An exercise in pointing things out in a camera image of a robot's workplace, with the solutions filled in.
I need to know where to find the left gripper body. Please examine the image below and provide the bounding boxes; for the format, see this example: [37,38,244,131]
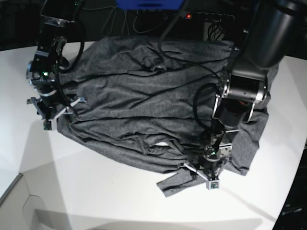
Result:
[183,158,228,190]

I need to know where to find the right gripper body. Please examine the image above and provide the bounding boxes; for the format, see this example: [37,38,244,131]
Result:
[26,95,86,131]

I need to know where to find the grey t-shirt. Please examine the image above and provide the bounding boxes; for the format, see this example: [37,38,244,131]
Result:
[56,35,280,197]

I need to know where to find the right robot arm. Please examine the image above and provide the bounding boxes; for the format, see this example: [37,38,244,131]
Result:
[26,0,85,131]

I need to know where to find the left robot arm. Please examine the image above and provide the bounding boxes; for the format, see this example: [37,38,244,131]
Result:
[184,0,307,190]

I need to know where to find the black power strip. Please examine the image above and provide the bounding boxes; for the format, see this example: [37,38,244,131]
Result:
[180,11,235,22]

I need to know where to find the blue box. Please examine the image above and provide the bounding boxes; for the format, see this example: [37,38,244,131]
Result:
[116,0,184,10]

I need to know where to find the black cable bundle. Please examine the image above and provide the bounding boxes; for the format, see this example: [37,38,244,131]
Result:
[206,20,226,45]

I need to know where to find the grey cable loops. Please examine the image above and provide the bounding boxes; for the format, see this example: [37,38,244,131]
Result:
[100,7,168,38]

